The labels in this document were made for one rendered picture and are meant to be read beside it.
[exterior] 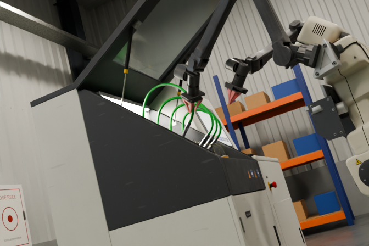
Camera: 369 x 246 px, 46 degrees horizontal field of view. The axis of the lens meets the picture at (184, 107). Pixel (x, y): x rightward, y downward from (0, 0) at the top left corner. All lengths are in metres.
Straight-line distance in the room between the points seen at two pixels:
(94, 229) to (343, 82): 1.22
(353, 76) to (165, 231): 0.98
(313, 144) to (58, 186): 5.74
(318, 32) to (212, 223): 0.87
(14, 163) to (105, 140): 5.14
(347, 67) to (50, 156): 1.37
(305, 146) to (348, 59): 5.73
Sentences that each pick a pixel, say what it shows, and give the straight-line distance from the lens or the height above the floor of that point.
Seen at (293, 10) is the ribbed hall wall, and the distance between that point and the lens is 9.21.
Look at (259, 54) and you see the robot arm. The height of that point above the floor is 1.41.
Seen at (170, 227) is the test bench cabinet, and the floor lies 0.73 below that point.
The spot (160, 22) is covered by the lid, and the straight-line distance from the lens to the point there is 2.23.
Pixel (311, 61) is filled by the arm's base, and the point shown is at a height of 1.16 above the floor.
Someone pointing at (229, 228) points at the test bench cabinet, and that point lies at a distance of 1.77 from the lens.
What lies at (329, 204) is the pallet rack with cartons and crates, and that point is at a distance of 7.46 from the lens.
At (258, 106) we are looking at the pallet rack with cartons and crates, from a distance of 7.48.
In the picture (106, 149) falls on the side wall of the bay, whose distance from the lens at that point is 2.00.
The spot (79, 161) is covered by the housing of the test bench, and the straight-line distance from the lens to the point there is 2.08.
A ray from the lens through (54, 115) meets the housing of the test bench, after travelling 2.18.
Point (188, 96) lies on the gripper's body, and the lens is 2.00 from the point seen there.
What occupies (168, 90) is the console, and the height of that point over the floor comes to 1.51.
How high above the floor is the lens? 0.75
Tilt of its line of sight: 14 degrees up
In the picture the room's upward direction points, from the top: 16 degrees counter-clockwise
